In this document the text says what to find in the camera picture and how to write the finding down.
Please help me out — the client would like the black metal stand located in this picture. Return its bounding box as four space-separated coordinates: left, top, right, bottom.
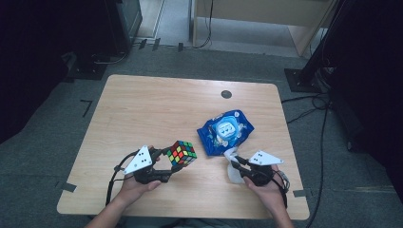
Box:
283 0 353 95

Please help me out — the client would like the curved black floor cable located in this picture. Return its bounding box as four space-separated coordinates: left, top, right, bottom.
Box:
91 50 130 67

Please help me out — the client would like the hanging black cable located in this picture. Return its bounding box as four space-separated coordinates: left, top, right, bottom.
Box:
193 0 215 50

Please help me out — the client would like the black stand base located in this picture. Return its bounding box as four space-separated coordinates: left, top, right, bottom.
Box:
64 51 109 82

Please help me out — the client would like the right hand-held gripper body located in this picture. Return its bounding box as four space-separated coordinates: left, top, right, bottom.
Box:
243 149 285 187

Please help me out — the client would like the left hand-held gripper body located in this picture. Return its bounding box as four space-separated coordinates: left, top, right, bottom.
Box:
123 144 164 185

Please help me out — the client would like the black corner tape mark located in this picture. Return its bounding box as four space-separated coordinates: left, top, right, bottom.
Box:
79 99 94 119

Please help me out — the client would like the person's right hand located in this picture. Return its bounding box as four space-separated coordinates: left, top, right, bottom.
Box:
242 164 288 217

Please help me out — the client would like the blue wet wipes packet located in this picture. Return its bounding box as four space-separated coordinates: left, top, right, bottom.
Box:
196 109 256 158

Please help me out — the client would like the black cabinet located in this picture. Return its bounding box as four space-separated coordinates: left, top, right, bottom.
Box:
104 0 144 57

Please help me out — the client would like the looped black floor cable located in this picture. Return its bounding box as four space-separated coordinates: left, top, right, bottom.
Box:
280 93 331 125

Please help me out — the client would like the multicoloured puzzle cube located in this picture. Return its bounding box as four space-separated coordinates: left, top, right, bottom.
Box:
165 140 198 168

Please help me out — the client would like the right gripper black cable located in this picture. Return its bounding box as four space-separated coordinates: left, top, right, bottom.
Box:
268 168 291 210

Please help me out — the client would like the white wet wipe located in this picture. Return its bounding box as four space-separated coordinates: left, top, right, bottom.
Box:
222 145 247 185

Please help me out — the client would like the dark curtain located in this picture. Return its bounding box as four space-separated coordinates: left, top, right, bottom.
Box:
0 0 112 145
327 0 403 205

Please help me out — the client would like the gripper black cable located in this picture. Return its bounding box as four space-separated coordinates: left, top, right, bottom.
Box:
105 149 141 207
268 168 291 210

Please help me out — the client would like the person's left hand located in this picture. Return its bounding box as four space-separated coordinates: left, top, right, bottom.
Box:
118 145 163 207

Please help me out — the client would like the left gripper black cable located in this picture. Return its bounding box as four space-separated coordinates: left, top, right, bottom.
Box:
105 149 141 207

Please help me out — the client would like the long black floor cable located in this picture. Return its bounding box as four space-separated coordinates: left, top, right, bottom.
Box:
304 94 331 228

